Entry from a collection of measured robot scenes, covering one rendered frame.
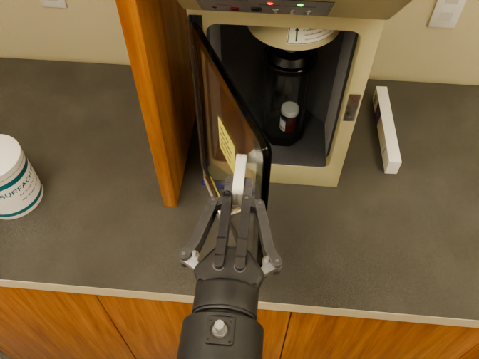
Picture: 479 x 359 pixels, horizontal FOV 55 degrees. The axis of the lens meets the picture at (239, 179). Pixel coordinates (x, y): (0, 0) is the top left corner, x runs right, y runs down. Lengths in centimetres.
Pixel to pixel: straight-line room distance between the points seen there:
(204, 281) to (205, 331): 7
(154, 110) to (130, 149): 38
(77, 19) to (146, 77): 68
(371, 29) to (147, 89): 38
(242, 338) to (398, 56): 106
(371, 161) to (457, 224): 25
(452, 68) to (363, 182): 50
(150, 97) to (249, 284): 41
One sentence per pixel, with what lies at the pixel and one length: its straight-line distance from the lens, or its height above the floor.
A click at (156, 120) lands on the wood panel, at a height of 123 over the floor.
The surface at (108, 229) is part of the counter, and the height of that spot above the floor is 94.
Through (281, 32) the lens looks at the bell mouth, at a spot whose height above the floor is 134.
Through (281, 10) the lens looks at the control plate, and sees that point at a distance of 72.
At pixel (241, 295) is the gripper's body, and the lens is 52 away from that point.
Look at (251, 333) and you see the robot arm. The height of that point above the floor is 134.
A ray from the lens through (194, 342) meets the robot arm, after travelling 50.
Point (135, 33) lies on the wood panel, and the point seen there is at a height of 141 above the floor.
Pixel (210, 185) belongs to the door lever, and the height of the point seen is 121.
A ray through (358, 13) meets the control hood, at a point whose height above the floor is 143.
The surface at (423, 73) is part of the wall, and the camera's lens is 146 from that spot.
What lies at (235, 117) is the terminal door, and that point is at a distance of 65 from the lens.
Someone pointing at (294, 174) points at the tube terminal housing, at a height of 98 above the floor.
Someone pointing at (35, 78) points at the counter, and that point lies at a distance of 148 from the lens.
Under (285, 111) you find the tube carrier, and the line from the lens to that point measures 100.
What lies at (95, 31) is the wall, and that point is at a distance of 144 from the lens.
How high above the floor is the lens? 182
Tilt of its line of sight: 53 degrees down
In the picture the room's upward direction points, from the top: straight up
